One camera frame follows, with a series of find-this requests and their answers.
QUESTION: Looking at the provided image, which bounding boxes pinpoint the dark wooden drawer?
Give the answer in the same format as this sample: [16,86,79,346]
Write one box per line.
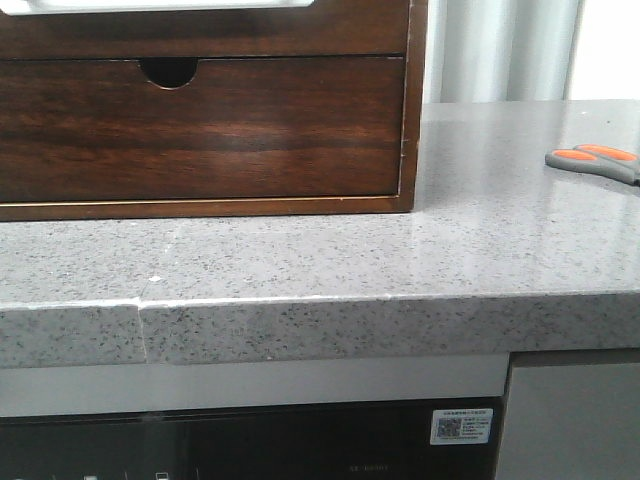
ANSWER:
[1,57,404,202]
[1,1,409,60]

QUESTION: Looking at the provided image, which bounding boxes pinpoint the grey orange handled scissors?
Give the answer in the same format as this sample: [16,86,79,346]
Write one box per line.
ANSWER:
[545,144,639,186]

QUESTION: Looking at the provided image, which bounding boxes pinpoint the dark wooden drawer cabinet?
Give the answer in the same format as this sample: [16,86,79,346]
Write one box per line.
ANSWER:
[1,1,427,221]

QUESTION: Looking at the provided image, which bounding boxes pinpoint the black built-in appliance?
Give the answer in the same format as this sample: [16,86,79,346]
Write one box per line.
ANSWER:
[1,397,503,479]

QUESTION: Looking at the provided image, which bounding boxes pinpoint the white QR code sticker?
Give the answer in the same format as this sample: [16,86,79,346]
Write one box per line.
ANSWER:
[430,408,494,446]

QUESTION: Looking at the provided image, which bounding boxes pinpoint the grey cabinet door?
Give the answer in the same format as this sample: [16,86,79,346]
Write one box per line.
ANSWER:
[496,349,639,479]

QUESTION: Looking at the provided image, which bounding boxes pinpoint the white plastic tray on cabinet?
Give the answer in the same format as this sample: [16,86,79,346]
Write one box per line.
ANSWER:
[1,0,314,16]

